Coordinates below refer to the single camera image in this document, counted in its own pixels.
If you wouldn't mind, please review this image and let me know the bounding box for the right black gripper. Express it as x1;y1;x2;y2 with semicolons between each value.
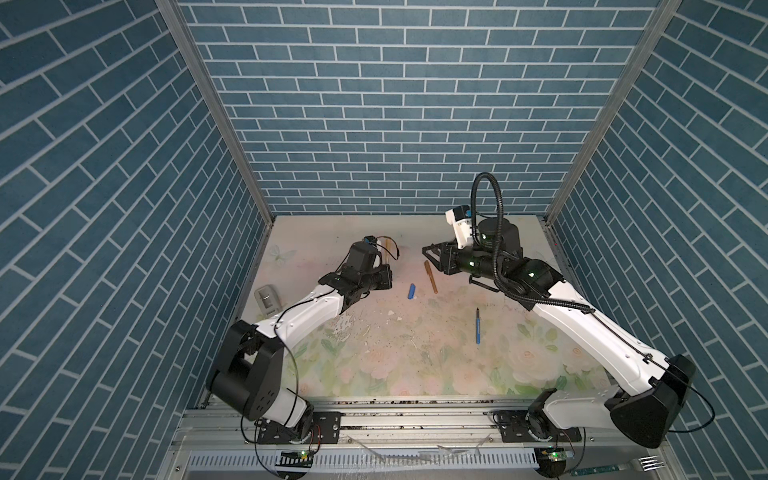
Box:
422;238;504;283

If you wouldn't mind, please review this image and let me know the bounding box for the brown pen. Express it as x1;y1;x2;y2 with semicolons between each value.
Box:
424;260;439;295

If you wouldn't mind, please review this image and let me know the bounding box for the blue pen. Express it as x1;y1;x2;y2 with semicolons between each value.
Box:
474;308;481;345

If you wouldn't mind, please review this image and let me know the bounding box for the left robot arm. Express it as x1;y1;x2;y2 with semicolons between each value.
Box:
206;236;393;440

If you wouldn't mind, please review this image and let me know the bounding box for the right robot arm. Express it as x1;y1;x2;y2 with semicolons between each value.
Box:
422;206;696;448

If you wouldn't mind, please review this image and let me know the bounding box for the grey stapler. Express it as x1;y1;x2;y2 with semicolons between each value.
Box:
254;285;282;317

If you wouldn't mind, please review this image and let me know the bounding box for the metal fork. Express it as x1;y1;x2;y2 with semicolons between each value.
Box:
570;456;666;477

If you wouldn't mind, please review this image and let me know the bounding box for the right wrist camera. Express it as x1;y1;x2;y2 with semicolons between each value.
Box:
445;205;476;249

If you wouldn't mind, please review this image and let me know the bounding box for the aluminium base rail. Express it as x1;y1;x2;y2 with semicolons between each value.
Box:
159;400;683;479

